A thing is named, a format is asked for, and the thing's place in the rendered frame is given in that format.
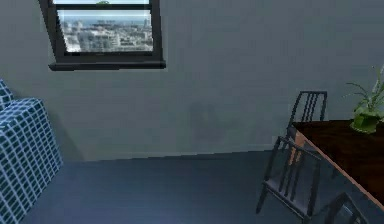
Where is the black slatted chair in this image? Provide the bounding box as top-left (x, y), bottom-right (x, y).
top-left (255, 135), bottom-right (323, 224)
top-left (323, 192), bottom-right (372, 224)
top-left (285, 90), bottom-right (328, 141)

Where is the black framed window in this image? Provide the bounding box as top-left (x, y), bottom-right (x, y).
top-left (38, 0), bottom-right (167, 72)

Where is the dark wooden table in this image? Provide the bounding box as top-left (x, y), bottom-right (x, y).
top-left (289, 119), bottom-right (384, 212)

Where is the blue checked sofa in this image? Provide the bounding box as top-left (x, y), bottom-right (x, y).
top-left (0, 78), bottom-right (64, 224)

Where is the green potted house plant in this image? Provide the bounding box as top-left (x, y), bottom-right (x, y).
top-left (345, 65), bottom-right (384, 135)

